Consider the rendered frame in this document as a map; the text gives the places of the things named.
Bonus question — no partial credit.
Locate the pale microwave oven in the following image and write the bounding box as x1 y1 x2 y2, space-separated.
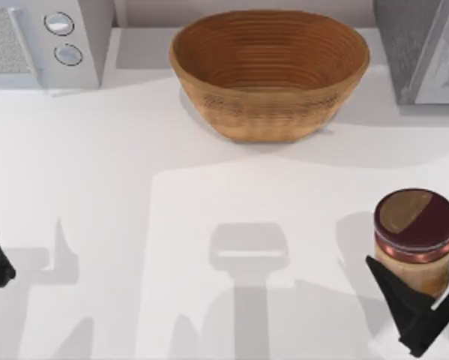
0 0 115 91

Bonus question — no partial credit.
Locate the pale grey cabinet door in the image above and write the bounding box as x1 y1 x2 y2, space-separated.
412 0 449 106

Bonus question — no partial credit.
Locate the jar with dark red lid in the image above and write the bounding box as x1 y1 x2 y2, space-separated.
373 188 449 299

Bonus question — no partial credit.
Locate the brown woven basket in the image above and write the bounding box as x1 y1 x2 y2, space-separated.
169 10 371 145

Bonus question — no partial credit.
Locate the round silver microwave knob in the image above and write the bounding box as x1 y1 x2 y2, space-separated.
53 42 84 67
43 10 76 37

